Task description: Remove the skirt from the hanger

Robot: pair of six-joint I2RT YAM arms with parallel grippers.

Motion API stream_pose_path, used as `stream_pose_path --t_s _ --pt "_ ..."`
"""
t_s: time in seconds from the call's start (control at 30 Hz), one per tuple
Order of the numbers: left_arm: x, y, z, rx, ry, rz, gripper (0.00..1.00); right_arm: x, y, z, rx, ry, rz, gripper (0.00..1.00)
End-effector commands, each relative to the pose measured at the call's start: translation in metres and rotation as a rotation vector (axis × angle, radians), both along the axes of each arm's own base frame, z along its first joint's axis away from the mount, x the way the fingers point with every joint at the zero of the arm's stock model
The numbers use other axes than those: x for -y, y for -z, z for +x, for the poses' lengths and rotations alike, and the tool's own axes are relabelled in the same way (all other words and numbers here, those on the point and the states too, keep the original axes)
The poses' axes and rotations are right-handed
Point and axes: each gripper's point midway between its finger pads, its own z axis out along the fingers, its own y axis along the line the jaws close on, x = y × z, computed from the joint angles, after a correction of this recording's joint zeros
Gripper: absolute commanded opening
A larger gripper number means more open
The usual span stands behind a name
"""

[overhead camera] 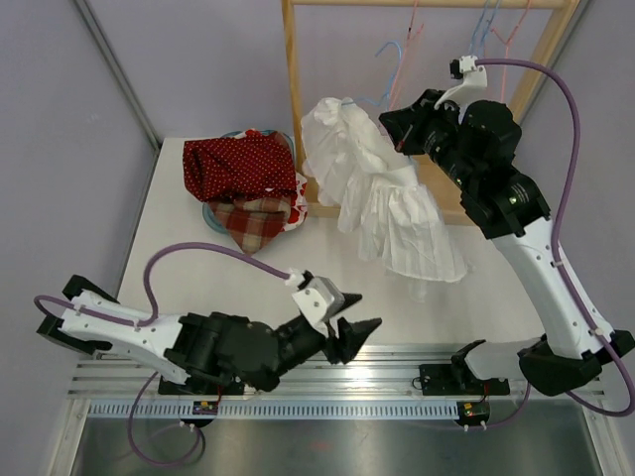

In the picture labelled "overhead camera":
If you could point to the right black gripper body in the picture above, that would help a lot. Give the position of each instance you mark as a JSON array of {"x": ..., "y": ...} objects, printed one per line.
[{"x": 437, "y": 132}]

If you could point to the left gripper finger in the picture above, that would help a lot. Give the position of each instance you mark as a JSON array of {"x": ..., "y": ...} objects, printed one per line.
[
  {"x": 363, "y": 329},
  {"x": 343, "y": 301}
]

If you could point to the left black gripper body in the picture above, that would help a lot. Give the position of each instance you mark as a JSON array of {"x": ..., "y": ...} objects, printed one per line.
[{"x": 331, "y": 348}]

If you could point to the white ruffled garment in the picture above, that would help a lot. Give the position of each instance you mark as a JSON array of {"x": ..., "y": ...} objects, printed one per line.
[{"x": 396, "y": 218}]

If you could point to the light blue hanger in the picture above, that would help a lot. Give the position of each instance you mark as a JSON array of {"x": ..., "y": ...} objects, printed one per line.
[
  {"x": 489, "y": 15},
  {"x": 477, "y": 38},
  {"x": 384, "y": 100}
]

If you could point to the red plaid garment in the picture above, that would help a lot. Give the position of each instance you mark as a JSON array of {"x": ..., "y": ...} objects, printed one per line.
[{"x": 252, "y": 224}]

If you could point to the dark red dotted garment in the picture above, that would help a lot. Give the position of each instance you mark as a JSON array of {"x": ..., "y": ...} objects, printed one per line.
[{"x": 253, "y": 166}]

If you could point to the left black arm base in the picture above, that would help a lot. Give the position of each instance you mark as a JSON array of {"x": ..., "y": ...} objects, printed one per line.
[{"x": 233, "y": 387}]

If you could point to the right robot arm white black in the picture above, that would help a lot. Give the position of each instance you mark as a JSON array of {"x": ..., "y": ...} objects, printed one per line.
[{"x": 475, "y": 149}]

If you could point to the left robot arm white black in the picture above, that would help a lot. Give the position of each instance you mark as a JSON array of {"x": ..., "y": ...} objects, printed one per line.
[{"x": 196, "y": 354}]

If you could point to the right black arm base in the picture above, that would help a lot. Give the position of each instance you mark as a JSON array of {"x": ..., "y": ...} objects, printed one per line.
[{"x": 442, "y": 380}]

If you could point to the wooden clothes rack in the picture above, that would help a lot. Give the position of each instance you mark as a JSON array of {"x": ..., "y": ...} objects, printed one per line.
[{"x": 439, "y": 41}]

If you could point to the teal plastic basin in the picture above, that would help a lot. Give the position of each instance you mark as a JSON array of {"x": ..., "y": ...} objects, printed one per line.
[{"x": 208, "y": 217}]

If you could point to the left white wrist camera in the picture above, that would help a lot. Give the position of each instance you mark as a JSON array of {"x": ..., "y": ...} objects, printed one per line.
[{"x": 317, "y": 298}]

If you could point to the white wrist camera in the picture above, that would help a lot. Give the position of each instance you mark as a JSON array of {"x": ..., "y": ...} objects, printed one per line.
[
  {"x": 472, "y": 80},
  {"x": 317, "y": 298}
]

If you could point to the aluminium mounting rail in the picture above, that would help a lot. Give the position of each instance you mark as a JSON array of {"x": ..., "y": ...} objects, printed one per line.
[{"x": 378, "y": 372}]

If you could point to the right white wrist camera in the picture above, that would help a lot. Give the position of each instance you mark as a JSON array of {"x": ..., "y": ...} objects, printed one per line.
[{"x": 472, "y": 80}]

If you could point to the white slotted cable duct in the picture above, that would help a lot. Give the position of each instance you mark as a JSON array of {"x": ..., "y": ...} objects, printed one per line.
[{"x": 278, "y": 410}]

